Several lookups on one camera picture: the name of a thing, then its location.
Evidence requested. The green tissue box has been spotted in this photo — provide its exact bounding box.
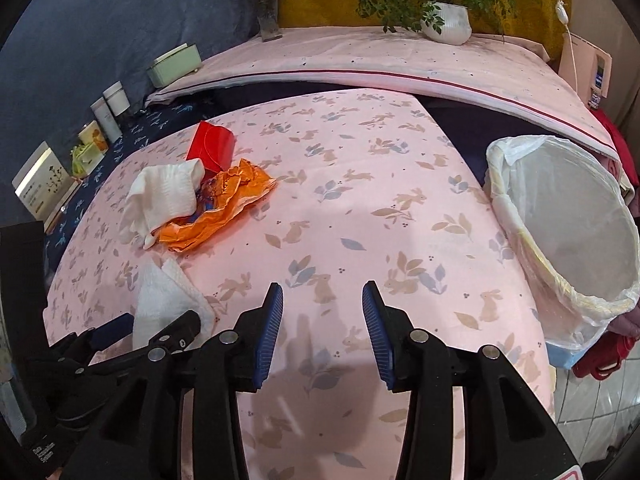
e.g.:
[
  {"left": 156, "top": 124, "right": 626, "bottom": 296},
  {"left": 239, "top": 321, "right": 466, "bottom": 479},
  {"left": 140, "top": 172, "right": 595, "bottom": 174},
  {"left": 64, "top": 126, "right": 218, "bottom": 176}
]
[{"left": 146, "top": 44, "right": 202, "bottom": 88}]

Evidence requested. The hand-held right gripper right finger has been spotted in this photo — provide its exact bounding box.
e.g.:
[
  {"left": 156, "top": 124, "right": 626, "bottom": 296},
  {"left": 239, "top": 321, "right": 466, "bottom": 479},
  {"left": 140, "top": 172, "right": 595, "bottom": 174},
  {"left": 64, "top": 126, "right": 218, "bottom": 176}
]
[{"left": 361, "top": 280, "right": 576, "bottom": 480}]

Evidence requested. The pink sheet with red stripe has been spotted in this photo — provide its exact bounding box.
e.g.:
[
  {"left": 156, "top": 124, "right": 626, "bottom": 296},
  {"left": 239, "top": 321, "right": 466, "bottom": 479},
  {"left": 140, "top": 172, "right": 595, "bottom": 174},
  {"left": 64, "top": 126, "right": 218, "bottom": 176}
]
[{"left": 145, "top": 27, "right": 621, "bottom": 161}]

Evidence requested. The white bin liner bag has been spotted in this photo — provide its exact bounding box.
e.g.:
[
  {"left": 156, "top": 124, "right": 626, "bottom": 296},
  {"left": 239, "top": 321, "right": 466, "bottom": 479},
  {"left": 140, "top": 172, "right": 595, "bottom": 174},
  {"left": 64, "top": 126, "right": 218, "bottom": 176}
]
[{"left": 485, "top": 135, "right": 640, "bottom": 351}]

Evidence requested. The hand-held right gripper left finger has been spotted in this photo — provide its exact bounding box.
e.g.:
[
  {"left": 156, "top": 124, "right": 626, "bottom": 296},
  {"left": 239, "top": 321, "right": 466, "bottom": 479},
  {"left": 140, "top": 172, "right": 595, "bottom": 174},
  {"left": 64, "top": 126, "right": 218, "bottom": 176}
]
[{"left": 70, "top": 282, "right": 285, "bottom": 480}]

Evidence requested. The glass vase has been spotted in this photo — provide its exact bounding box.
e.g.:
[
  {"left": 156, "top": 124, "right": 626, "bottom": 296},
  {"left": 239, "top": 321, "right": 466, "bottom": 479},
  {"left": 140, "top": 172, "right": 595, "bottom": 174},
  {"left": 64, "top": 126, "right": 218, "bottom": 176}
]
[{"left": 257, "top": 0, "right": 283, "bottom": 42}]

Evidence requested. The yellow floral box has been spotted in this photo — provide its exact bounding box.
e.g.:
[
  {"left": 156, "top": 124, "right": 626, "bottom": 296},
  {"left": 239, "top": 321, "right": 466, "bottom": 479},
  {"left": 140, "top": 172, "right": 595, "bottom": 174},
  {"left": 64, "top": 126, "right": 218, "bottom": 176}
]
[{"left": 77, "top": 121, "right": 108, "bottom": 153}]

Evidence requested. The orange plastic bag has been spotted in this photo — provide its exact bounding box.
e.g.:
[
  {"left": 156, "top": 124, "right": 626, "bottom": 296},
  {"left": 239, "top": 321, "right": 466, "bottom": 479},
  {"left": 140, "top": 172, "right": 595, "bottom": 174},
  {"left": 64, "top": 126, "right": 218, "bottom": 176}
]
[{"left": 157, "top": 157, "right": 278, "bottom": 254}]

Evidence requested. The tall white bottle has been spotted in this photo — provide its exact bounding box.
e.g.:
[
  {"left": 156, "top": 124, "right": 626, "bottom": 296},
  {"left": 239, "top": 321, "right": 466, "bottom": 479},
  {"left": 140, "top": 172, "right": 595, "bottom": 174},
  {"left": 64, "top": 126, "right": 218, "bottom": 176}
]
[{"left": 90, "top": 99, "right": 122, "bottom": 143}]

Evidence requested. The white paper towel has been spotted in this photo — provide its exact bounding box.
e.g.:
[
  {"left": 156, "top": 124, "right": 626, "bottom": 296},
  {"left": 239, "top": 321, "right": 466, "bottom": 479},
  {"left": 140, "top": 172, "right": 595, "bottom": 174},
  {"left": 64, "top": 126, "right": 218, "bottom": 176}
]
[{"left": 131, "top": 259, "right": 217, "bottom": 348}]

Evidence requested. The white cable with switch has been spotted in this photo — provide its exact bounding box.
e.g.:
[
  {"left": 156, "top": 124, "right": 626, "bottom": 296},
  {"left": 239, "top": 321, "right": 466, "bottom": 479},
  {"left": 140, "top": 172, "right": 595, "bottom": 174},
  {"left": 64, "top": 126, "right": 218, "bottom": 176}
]
[{"left": 547, "top": 0, "right": 583, "bottom": 96}]

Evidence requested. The red bag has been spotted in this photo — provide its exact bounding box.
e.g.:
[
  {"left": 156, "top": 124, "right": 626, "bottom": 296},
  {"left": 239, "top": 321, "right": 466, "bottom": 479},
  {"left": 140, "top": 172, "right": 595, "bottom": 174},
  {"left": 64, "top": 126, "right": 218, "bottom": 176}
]
[{"left": 572, "top": 330, "right": 637, "bottom": 381}]

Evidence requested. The yellow green small box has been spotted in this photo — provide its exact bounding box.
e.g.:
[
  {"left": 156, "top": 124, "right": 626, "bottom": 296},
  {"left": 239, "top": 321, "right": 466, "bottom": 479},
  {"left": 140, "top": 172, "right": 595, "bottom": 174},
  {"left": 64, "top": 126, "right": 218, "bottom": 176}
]
[{"left": 70, "top": 142, "right": 98, "bottom": 178}]

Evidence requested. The red cloth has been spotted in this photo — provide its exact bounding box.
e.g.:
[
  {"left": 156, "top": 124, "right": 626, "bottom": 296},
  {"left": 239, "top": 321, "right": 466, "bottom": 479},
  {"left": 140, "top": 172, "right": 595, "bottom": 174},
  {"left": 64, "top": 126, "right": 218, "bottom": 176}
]
[{"left": 595, "top": 110, "right": 640, "bottom": 191}]

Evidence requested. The yellow fabric backdrop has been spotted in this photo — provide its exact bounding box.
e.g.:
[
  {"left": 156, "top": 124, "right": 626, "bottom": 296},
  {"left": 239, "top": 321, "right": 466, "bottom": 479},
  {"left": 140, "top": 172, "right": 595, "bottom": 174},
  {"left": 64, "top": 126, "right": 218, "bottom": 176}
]
[{"left": 275, "top": 0, "right": 573, "bottom": 58}]

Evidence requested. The white plant pot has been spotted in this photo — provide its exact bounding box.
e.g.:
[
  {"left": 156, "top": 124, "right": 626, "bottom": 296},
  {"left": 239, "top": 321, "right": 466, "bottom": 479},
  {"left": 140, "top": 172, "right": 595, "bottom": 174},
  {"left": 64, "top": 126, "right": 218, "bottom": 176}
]
[{"left": 420, "top": 2, "right": 472, "bottom": 44}]

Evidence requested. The white ribbed cloth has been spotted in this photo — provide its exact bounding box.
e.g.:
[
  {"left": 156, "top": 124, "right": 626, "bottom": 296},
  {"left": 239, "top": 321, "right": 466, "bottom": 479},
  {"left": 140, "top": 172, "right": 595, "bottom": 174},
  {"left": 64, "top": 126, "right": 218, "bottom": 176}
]
[{"left": 124, "top": 158, "right": 206, "bottom": 250}]

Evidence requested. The white round jar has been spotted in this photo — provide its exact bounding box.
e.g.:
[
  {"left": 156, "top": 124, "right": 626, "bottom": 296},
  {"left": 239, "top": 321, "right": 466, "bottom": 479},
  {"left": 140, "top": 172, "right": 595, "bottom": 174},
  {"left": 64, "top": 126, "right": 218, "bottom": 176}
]
[{"left": 102, "top": 81, "right": 132, "bottom": 118}]

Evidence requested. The blue trash bin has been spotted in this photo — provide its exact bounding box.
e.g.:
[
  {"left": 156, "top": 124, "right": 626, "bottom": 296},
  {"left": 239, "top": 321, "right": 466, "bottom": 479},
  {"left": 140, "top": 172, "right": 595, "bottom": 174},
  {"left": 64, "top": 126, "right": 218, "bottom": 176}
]
[{"left": 485, "top": 135, "right": 640, "bottom": 368}]

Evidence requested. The blue fabric backdrop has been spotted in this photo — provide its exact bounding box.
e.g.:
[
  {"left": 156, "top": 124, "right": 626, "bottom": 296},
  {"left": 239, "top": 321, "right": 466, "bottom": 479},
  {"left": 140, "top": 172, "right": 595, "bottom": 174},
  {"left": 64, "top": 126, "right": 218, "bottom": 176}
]
[{"left": 0, "top": 0, "right": 281, "bottom": 226}]

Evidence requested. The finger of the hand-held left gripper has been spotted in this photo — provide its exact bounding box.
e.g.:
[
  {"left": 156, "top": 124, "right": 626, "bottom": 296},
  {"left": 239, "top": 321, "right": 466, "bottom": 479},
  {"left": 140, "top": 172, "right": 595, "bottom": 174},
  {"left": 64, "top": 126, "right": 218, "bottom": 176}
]
[
  {"left": 127, "top": 310, "right": 201, "bottom": 356},
  {"left": 47, "top": 314, "right": 134, "bottom": 367}
]

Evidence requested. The pink rabbit print tablecloth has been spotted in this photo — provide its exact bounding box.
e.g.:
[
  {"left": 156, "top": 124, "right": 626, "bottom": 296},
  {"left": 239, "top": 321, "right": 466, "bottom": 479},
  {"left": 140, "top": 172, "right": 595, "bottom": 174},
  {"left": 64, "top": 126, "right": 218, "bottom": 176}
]
[{"left": 42, "top": 87, "right": 556, "bottom": 480}]

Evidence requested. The red paper packet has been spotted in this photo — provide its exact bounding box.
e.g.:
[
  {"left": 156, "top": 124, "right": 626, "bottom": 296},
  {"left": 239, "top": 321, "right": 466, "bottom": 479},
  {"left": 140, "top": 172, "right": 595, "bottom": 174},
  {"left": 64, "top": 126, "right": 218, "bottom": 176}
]
[{"left": 186, "top": 120, "right": 236, "bottom": 168}]

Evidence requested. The dark blue leaf print cloth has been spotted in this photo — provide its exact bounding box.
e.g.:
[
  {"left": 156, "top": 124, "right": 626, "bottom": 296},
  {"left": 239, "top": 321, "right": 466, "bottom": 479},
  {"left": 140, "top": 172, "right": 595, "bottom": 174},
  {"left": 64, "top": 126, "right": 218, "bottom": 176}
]
[{"left": 42, "top": 97, "right": 201, "bottom": 266}]

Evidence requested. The pink white appliance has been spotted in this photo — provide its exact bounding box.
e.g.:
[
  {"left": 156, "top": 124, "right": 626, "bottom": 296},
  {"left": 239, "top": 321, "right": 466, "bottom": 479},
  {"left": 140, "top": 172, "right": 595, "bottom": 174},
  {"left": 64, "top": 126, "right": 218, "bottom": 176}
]
[{"left": 559, "top": 32, "right": 613, "bottom": 111}]

